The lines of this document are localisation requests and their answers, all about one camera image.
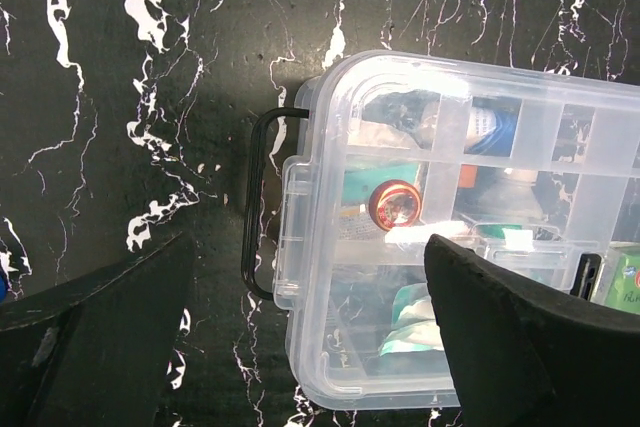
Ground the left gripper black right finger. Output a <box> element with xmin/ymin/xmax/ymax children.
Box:
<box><xmin>424</xmin><ymin>235</ymin><xmax>639</xmax><ymax>426</ymax></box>

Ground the clear box lid black handle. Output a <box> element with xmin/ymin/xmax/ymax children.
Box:
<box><xmin>273</xmin><ymin>51</ymin><xmax>639</xmax><ymax>410</ymax></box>

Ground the teal packet with round item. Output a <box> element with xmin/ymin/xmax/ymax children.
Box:
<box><xmin>340</xmin><ymin>163</ymin><xmax>425</xmax><ymax>207</ymax></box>

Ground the blue white tube bottle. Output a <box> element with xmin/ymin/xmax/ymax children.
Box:
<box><xmin>465</xmin><ymin>97</ymin><xmax>520</xmax><ymax>157</ymax></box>

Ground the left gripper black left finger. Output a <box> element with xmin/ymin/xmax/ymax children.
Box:
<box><xmin>1</xmin><ymin>234</ymin><xmax>195</xmax><ymax>426</ymax></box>

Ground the clear first aid box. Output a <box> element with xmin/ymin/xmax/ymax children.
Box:
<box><xmin>239</xmin><ymin>105</ymin><xmax>314</xmax><ymax>304</ymax></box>

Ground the green small box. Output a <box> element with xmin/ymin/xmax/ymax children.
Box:
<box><xmin>603</xmin><ymin>248</ymin><xmax>639</xmax><ymax>315</ymax></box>

